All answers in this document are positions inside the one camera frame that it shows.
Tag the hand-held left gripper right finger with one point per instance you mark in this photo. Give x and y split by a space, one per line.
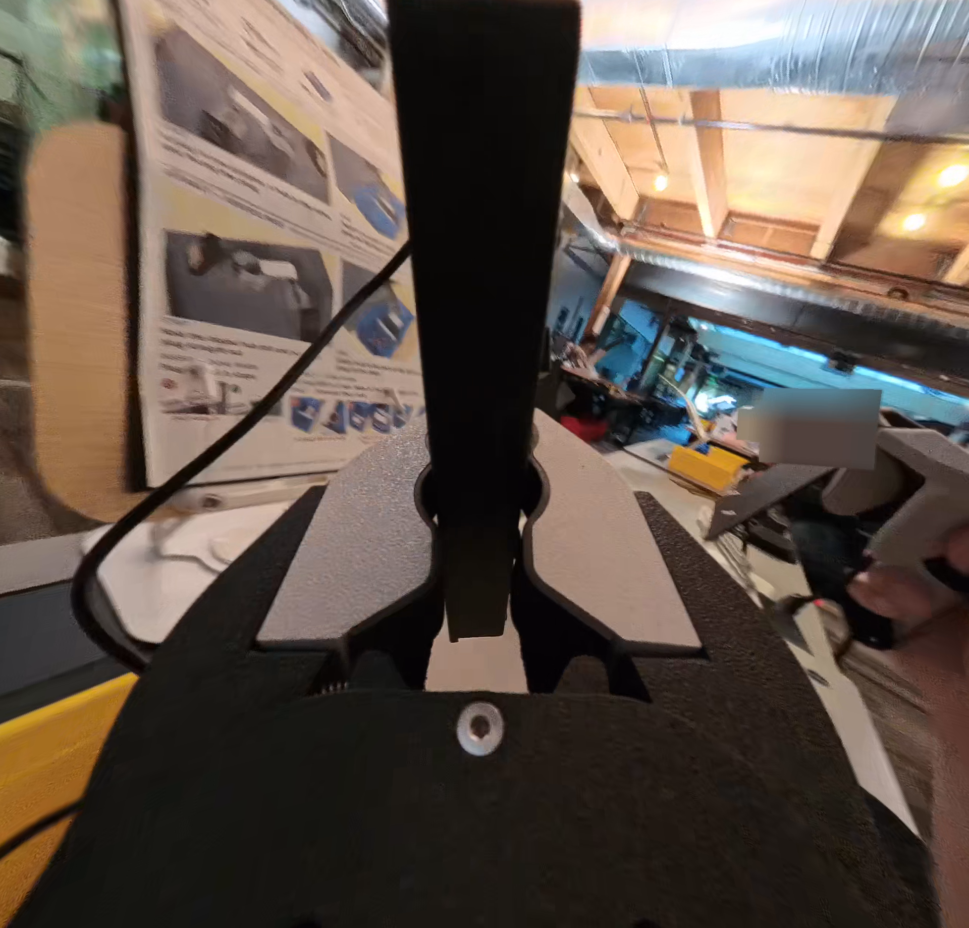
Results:
605 557

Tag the white rounded board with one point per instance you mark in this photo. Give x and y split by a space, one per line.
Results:
151 587

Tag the foil-wrapped air duct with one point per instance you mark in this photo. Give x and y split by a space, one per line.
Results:
757 34

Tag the small yellow box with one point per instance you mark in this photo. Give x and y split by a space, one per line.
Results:
708 466

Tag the printed instruction poster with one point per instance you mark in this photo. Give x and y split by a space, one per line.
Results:
250 186

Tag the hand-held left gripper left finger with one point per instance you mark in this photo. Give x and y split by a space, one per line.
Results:
341 557

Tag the person's right hand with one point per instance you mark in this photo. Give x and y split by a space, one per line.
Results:
893 591

